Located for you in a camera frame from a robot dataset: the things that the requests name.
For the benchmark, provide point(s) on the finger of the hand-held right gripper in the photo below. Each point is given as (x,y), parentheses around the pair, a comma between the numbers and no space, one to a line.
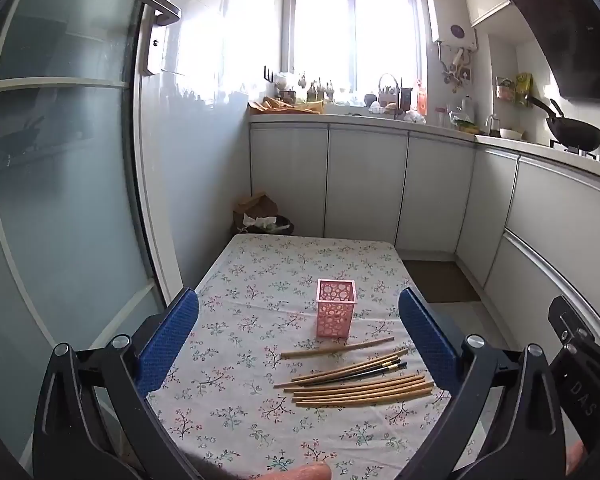
(572,327)

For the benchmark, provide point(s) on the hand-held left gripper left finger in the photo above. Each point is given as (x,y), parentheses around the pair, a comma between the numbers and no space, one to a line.
(170,337)

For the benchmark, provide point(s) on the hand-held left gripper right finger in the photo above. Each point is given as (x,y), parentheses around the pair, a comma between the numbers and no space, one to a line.
(427,340)

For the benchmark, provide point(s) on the bunch of wooden chopsticks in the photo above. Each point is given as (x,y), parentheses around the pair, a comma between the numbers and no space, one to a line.
(360,385)

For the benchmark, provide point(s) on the pink perforated utensil holder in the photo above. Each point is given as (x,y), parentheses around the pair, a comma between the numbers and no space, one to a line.
(335,307)

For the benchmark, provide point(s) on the person's right hand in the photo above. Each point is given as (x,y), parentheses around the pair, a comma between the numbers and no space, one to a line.
(576,457)

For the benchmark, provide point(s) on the person's left hand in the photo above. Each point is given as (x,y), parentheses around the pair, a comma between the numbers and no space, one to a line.
(302,472)

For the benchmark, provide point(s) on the brown floor mat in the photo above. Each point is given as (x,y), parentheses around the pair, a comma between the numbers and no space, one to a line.
(440,280)

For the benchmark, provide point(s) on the floral tablecloth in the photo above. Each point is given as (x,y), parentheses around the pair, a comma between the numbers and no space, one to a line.
(260,310)

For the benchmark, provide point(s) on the brown paper bag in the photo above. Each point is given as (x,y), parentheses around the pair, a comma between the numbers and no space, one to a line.
(255,207)

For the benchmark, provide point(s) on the black trash bin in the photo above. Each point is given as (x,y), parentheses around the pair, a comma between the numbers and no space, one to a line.
(282,225)

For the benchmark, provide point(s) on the white base cabinets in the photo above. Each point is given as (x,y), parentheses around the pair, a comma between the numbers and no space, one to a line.
(365,185)

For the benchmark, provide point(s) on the frosted glass door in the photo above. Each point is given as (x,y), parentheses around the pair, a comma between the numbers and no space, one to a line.
(65,185)

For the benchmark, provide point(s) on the black wok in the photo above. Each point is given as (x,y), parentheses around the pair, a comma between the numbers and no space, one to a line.
(577,135)

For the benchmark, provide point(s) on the white bowl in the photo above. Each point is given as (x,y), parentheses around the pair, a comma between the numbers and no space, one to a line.
(512,133)

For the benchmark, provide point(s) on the glass jug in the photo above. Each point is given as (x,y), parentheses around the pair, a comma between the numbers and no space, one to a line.
(492,125)

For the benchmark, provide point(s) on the clear plastic bottle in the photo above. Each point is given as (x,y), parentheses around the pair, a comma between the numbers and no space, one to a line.
(467,110)

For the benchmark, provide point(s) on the orange packet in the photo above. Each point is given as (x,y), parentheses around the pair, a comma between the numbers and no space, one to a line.
(422,97)

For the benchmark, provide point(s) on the green hanging packet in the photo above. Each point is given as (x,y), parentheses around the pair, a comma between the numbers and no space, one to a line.
(524,89)

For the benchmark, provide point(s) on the yellow paper bags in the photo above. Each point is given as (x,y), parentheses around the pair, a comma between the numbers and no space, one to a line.
(285,106)

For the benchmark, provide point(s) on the white plastic bag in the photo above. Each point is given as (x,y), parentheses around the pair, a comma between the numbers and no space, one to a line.
(284,81)

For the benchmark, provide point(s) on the black range hood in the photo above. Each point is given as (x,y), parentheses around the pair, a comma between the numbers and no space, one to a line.
(575,25)

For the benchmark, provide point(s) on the kitchen window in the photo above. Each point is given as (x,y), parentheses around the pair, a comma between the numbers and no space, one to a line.
(355,35)

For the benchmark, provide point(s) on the white water heater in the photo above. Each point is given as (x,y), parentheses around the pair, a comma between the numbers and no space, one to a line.
(450,15)

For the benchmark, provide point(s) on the black wall hooks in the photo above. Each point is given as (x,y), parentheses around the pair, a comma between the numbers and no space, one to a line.
(268,74)

